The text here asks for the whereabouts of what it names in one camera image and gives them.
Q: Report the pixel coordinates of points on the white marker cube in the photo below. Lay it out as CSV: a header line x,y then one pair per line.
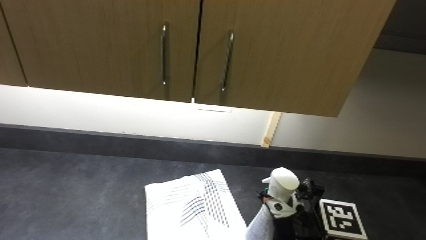
x,y
343,218

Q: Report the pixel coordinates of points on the white ribbed cloth piece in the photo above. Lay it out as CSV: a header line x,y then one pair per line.
x,y
261,225

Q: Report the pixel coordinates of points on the white blue-striped folded cloth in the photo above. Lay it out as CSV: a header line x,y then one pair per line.
x,y
195,206

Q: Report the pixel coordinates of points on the light wooden wall strip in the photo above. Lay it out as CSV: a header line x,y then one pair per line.
x,y
271,130

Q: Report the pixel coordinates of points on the wooden wall cabinet door, wide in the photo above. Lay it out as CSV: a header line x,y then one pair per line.
x,y
301,50
88,43

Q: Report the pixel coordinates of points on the dark grey wall unit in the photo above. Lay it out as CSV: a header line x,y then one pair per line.
x,y
404,25

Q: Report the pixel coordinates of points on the narrow wooden wall cabinet door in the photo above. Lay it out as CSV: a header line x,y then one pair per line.
x,y
9,56

